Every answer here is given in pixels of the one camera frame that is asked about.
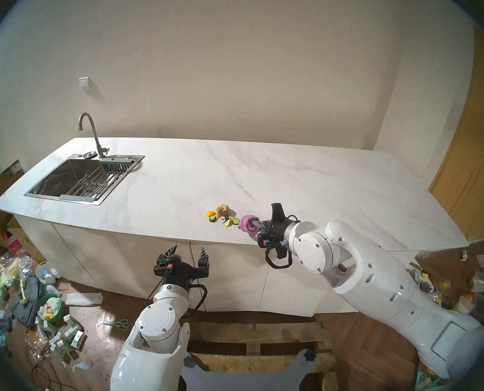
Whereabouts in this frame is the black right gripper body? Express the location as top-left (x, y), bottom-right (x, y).
top-left (258, 220), bottom-right (299, 258)

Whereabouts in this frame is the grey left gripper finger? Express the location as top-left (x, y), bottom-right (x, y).
top-left (154, 245), bottom-right (178, 276)
top-left (197, 246), bottom-right (211, 277)

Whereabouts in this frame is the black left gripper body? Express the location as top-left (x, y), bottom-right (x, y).
top-left (165, 262), bottom-right (200, 291)

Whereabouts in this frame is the purple grey fluffy cloth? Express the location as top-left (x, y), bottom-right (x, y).
top-left (239, 215), bottom-right (263, 234)

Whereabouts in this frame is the white mesh cloth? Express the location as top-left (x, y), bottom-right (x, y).
top-left (65, 292), bottom-right (103, 306)

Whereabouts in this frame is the white cabinet door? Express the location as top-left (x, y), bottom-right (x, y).
top-left (190, 242), bottom-right (272, 313)
top-left (16, 215), bottom-right (96, 288)
top-left (54, 222), bottom-right (150, 300)
top-left (114, 231), bottom-right (206, 312)

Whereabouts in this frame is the wooden pallet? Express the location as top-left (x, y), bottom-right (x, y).
top-left (185, 321), bottom-right (340, 391)

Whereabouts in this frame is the clear round container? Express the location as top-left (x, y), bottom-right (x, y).
top-left (36, 262), bottom-right (58, 286)

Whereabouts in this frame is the green bowl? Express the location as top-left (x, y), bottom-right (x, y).
top-left (38, 293), bottom-right (65, 323)

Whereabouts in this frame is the stainless steel sink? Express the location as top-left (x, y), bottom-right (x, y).
top-left (24, 153), bottom-right (145, 205)

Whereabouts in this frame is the steel gooseneck faucet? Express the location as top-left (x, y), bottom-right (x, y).
top-left (78, 112), bottom-right (109, 158)

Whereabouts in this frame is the grey fabric pouch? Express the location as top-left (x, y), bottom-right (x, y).
top-left (13, 277), bottom-right (43, 326)

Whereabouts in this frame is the white red plastic bag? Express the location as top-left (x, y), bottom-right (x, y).
top-left (5, 235), bottom-right (24, 255)

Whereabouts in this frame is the brown cardboard box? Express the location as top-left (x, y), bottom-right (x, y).
top-left (0, 160), bottom-right (25, 248)

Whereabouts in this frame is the wooden room door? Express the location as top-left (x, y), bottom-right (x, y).
top-left (428, 24), bottom-right (484, 242)

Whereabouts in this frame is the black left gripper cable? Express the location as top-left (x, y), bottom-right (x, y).
top-left (185, 283), bottom-right (208, 317)

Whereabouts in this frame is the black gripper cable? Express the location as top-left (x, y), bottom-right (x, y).
top-left (264, 239), bottom-right (293, 269)
top-left (185, 283), bottom-right (208, 317)

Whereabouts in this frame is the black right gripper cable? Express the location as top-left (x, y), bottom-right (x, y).
top-left (264, 239), bottom-right (293, 269)

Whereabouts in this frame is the wire sink rack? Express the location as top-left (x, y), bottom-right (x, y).
top-left (65, 166), bottom-right (122, 199)

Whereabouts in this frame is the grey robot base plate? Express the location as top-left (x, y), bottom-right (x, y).
top-left (181, 349), bottom-right (318, 391)

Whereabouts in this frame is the black floor cable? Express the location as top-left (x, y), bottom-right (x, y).
top-left (30, 345), bottom-right (63, 391)

